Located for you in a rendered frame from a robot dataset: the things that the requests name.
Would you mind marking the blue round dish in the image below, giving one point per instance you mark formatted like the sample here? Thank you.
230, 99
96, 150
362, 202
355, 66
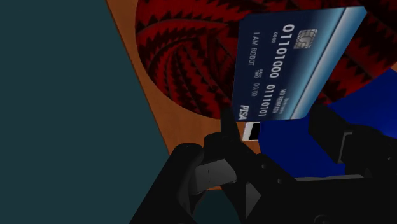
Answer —
297, 149

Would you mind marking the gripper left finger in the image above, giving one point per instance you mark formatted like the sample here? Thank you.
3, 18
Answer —
217, 149

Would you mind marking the blue bank card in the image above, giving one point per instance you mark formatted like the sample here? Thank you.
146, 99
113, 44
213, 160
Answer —
288, 65

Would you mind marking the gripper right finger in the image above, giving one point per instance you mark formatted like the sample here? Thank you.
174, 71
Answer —
363, 149

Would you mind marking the small white black block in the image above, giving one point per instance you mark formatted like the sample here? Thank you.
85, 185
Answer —
250, 131

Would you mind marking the red black patterned bowl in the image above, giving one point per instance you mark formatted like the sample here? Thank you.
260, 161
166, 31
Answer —
186, 56

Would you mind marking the brown wooden table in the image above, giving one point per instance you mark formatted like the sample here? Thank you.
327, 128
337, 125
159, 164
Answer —
176, 121

